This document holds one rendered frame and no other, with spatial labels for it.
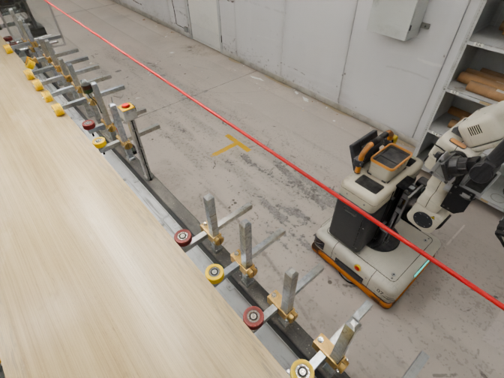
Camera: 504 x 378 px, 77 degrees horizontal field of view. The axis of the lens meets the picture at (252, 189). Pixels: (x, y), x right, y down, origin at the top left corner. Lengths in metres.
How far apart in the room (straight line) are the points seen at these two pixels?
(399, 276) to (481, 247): 1.00
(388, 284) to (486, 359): 0.72
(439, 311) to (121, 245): 2.06
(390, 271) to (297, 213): 0.93
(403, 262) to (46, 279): 2.00
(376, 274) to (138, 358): 1.50
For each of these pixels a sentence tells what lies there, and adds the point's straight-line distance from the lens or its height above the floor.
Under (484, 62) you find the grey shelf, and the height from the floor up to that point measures 0.99.
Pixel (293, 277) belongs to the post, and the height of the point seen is 1.11.
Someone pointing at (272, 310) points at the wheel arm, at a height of 0.82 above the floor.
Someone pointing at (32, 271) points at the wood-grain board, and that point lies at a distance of 1.67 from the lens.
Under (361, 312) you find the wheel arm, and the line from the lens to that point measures 1.42.
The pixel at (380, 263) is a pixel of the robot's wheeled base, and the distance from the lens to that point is 2.27.
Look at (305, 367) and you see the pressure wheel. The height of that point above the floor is 0.90.
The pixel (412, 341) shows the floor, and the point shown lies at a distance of 2.42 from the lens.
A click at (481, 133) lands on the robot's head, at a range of 1.65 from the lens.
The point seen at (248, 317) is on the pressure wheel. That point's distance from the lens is 1.28.
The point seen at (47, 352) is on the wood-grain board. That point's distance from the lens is 1.44.
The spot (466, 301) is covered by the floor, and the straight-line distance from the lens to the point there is 2.72.
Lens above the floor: 2.08
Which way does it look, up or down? 45 degrees down
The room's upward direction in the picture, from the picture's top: 1 degrees counter-clockwise
